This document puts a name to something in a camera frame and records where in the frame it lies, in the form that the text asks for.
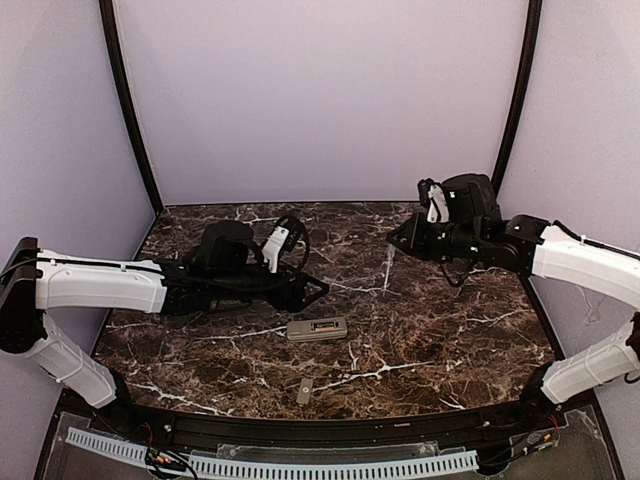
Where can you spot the black frame post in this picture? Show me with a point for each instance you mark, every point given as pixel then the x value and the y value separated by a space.
pixel 126 102
pixel 525 63

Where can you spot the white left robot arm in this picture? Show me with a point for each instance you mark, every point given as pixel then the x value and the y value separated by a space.
pixel 226 265

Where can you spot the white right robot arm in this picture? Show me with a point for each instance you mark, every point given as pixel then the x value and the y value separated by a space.
pixel 461 219

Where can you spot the left white cable duct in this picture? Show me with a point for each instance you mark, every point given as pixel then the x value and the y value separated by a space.
pixel 107 446

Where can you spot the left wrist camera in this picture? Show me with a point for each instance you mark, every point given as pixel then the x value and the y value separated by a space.
pixel 283 238

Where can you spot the right white cable duct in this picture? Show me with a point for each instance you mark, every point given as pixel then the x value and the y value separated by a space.
pixel 417 468

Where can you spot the clear handled screwdriver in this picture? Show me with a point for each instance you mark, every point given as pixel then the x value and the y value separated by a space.
pixel 390 254

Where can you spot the white remote control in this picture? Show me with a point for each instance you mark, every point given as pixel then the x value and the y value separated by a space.
pixel 302 331

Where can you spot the right black frame post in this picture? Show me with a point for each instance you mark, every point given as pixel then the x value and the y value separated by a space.
pixel 525 63

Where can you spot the white cable duct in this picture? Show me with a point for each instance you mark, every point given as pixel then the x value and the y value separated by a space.
pixel 417 468
pixel 107 446

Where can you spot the left black frame post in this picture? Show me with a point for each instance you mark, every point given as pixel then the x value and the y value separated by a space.
pixel 126 102

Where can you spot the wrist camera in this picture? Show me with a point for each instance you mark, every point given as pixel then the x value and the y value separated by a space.
pixel 432 198
pixel 283 238

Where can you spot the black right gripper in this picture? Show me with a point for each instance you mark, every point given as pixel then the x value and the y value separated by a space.
pixel 418 236

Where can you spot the black front rail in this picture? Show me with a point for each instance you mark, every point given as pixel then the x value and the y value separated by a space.
pixel 482 427

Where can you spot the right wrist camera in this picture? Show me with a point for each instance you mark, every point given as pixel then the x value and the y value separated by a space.
pixel 432 198

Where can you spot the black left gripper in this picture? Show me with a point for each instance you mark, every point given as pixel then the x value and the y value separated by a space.
pixel 292 295

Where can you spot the grey battery cover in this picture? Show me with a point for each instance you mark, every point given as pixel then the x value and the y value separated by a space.
pixel 304 391

